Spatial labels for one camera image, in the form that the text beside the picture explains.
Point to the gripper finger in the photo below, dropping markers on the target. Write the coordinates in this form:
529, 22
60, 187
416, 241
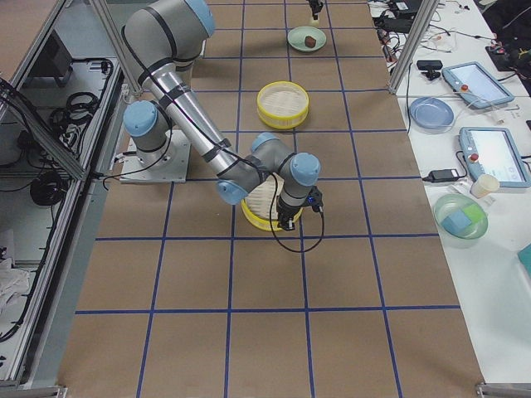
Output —
316, 7

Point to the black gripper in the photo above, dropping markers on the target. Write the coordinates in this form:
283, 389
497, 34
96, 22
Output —
289, 212

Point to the brown bun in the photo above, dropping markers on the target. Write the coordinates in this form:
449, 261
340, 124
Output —
310, 41

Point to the yellow steamer basket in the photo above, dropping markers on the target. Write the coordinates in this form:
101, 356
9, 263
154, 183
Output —
282, 105
259, 207

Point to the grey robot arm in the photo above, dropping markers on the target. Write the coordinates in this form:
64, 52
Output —
162, 41

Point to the light green plate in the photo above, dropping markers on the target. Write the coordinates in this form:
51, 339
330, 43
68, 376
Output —
296, 37

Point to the black webcam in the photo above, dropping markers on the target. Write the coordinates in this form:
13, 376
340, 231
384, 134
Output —
431, 69

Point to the black power brick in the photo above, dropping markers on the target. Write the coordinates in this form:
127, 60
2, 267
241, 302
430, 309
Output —
443, 175

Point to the blue plate on desk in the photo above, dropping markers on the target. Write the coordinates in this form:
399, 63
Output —
431, 114

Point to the green bowl with sponges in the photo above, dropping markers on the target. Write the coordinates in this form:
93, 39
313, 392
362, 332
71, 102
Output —
461, 221

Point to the teach pendant upper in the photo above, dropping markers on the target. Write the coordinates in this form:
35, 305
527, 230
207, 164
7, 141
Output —
475, 85

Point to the teach pendant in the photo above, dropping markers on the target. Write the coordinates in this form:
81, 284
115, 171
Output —
492, 151
475, 85

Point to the paper cup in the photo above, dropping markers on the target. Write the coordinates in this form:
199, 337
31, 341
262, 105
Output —
484, 185

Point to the teach pendant lower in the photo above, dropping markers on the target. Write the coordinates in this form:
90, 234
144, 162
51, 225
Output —
492, 151

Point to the aluminium frame post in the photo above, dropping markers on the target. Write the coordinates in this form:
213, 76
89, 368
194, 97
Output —
419, 26

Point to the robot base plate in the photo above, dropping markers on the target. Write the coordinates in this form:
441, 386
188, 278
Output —
168, 164

